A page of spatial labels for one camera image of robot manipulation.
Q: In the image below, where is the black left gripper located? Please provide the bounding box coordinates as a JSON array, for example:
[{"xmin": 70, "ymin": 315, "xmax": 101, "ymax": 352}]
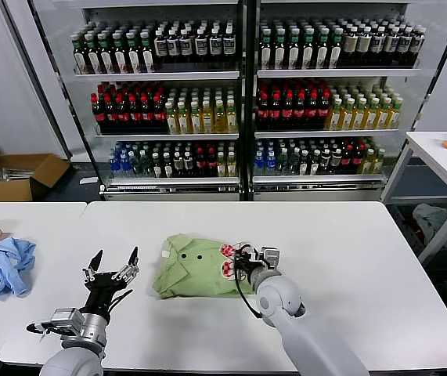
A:
[{"xmin": 81, "ymin": 245, "xmax": 141, "ymax": 315}]

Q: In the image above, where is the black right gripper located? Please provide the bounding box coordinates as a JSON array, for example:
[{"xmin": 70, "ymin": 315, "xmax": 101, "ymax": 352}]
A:
[{"xmin": 233, "ymin": 244, "xmax": 264, "ymax": 284}]

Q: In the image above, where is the light green shirt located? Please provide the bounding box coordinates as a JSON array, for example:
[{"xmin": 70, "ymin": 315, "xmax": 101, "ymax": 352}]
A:
[{"xmin": 151, "ymin": 233, "xmax": 265, "ymax": 301}]

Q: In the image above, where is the small red cap cola bottle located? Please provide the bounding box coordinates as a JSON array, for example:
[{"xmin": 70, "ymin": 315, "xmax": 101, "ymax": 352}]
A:
[
  {"xmin": 352, "ymin": 143, "xmax": 365, "ymax": 175},
  {"xmin": 195, "ymin": 147, "xmax": 207, "ymax": 178},
  {"xmin": 341, "ymin": 144, "xmax": 354, "ymax": 175},
  {"xmin": 206, "ymin": 147, "xmax": 218, "ymax": 178}
]

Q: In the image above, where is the crumpled light blue garment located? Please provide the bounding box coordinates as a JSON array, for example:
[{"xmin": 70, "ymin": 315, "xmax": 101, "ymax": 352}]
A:
[{"xmin": 0, "ymin": 237, "xmax": 37, "ymax": 301}]

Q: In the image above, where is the open brown cardboard box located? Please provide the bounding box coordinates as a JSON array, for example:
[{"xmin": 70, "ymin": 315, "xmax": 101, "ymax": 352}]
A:
[{"xmin": 0, "ymin": 135, "xmax": 71, "ymax": 203}]

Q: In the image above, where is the grey clothing pile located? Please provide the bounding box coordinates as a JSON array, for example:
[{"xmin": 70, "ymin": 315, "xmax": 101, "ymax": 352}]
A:
[{"xmin": 411, "ymin": 202, "xmax": 447, "ymax": 248}]

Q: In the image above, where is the glass door beverage cooler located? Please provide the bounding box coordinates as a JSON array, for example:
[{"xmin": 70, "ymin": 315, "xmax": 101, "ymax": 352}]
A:
[{"xmin": 27, "ymin": 0, "xmax": 249, "ymax": 203}]

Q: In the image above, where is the dark bottle green cap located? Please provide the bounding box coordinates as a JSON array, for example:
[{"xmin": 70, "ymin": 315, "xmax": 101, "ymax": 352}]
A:
[
  {"xmin": 70, "ymin": 34, "xmax": 89, "ymax": 76},
  {"xmin": 328, "ymin": 29, "xmax": 343, "ymax": 71},
  {"xmin": 111, "ymin": 34, "xmax": 128, "ymax": 76},
  {"xmin": 314, "ymin": 29, "xmax": 330, "ymax": 71},
  {"xmin": 258, "ymin": 29, "xmax": 273, "ymax": 71},
  {"xmin": 301, "ymin": 29, "xmax": 315, "ymax": 71},
  {"xmin": 139, "ymin": 33, "xmax": 157, "ymax": 75},
  {"xmin": 286, "ymin": 29, "xmax": 301, "ymax": 71},
  {"xmin": 97, "ymin": 34, "xmax": 115, "ymax": 76},
  {"xmin": 124, "ymin": 33, "xmax": 142, "ymax": 75},
  {"xmin": 272, "ymin": 29, "xmax": 287, "ymax": 71},
  {"xmin": 84, "ymin": 34, "xmax": 103, "ymax": 76}
]

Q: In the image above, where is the right metal shelf rack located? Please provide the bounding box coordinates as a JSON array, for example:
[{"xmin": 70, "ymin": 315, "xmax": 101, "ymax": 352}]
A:
[{"xmin": 247, "ymin": 0, "xmax": 447, "ymax": 203}]

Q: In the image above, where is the dark bottle blue white label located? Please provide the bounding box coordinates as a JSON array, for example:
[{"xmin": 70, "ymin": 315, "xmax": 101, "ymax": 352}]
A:
[
  {"xmin": 153, "ymin": 31, "xmax": 169, "ymax": 72},
  {"xmin": 383, "ymin": 27, "xmax": 398, "ymax": 68},
  {"xmin": 396, "ymin": 27, "xmax": 411, "ymax": 67},
  {"xmin": 369, "ymin": 27, "xmax": 384, "ymax": 68},
  {"xmin": 409, "ymin": 26, "xmax": 425, "ymax": 67},
  {"xmin": 166, "ymin": 31, "xmax": 182, "ymax": 72},
  {"xmin": 178, "ymin": 30, "xmax": 194, "ymax": 72},
  {"xmin": 207, "ymin": 29, "xmax": 223, "ymax": 72},
  {"xmin": 222, "ymin": 27, "xmax": 237, "ymax": 72},
  {"xmin": 193, "ymin": 30, "xmax": 209, "ymax": 72}
]

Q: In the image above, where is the white side table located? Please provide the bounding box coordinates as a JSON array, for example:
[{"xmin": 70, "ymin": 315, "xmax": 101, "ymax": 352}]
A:
[{"xmin": 379, "ymin": 130, "xmax": 447, "ymax": 264}]

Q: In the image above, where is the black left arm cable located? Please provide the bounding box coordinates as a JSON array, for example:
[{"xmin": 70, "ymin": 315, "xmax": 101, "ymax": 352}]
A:
[{"xmin": 105, "ymin": 288, "xmax": 134, "ymax": 313}]

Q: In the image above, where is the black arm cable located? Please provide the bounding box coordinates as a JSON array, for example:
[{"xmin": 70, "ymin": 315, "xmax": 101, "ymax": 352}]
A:
[
  {"xmin": 105, "ymin": 288, "xmax": 134, "ymax": 313},
  {"xmin": 233, "ymin": 242, "xmax": 264, "ymax": 319}
]

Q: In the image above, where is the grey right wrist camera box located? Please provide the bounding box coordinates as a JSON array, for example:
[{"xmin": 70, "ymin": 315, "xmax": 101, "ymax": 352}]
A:
[{"xmin": 260, "ymin": 245, "xmax": 282, "ymax": 272}]

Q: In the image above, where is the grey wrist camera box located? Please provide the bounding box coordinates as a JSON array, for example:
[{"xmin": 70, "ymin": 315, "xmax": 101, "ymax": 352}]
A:
[
  {"xmin": 260, "ymin": 245, "xmax": 282, "ymax": 272},
  {"xmin": 49, "ymin": 307, "xmax": 85, "ymax": 337}
]

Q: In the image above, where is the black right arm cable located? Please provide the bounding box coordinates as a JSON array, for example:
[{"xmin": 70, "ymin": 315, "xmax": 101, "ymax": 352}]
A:
[{"xmin": 233, "ymin": 242, "xmax": 264, "ymax": 319}]

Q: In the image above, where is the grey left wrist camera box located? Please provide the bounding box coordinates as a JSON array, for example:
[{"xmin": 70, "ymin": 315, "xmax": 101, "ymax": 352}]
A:
[{"xmin": 49, "ymin": 307, "xmax": 85, "ymax": 337}]

